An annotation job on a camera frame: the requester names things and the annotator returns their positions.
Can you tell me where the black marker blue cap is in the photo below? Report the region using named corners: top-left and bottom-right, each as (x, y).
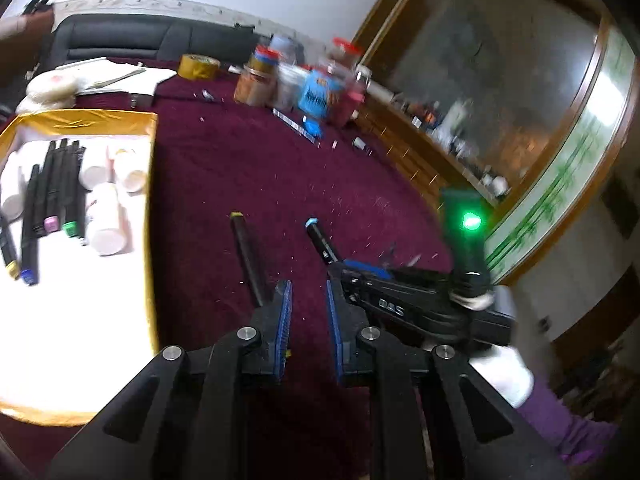
top-left (305, 218), bottom-right (343, 266)

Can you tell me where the black marker yellow cap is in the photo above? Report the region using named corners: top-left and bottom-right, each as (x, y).
top-left (230, 211), bottom-right (272, 308)

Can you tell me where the white squeeze bottle red label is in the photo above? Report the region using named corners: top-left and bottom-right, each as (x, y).
top-left (87, 183), bottom-right (131, 257)

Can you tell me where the black marker green cap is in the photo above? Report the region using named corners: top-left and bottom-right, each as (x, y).
top-left (60, 140), bottom-right (84, 237)

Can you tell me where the black marker pink cap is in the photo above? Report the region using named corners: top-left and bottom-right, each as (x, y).
top-left (32, 141), bottom-right (58, 237)

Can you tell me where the slim black pen blue tip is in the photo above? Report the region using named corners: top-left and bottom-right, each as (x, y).
top-left (21, 164), bottom-right (40, 286)

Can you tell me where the black marker yellow-green cap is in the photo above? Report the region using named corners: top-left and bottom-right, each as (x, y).
top-left (0, 214), bottom-right (21, 280)

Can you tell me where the purple right sleeve forearm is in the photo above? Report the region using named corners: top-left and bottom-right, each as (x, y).
top-left (516, 379), bottom-right (618, 466)

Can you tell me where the white gloved right hand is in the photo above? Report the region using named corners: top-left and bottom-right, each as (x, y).
top-left (462, 286), bottom-right (535, 408)

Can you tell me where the nail clipper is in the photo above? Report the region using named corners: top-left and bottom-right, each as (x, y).
top-left (352, 136), bottom-right (374, 157)

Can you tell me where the blue ballpoint pen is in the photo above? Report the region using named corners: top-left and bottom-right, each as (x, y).
top-left (272, 108), bottom-right (319, 146)

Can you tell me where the pink insulated flask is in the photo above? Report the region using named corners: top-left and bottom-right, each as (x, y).
top-left (330, 68), bottom-right (371, 128)

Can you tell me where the clear jar cartoon blue label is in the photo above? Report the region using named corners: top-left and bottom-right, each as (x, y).
top-left (297, 68), bottom-right (344, 120)

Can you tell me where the white plastic jar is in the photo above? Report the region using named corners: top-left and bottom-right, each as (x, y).
top-left (272, 63), bottom-right (309, 112)

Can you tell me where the clear jar red lid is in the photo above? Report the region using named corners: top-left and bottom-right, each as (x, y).
top-left (326, 37), bottom-right (362, 72)

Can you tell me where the yellow-edged white tray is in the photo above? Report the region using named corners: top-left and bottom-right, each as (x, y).
top-left (1, 108), bottom-right (160, 427)

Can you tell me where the small jar red blue lid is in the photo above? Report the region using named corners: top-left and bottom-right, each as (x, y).
top-left (247, 44), bottom-right (280, 74)

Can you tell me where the yellow tape roll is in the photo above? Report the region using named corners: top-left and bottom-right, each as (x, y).
top-left (178, 53), bottom-right (220, 81)

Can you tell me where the white paper stack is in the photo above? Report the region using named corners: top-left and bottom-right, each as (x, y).
top-left (55, 58), bottom-right (177, 96)

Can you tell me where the white plastic bag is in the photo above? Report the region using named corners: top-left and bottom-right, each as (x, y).
top-left (15, 70), bottom-right (79, 115)

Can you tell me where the dark sofa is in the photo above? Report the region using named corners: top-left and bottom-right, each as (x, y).
top-left (39, 14), bottom-right (272, 72)

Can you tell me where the brown armchair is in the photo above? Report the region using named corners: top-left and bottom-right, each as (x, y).
top-left (0, 10), bottom-right (54, 88)

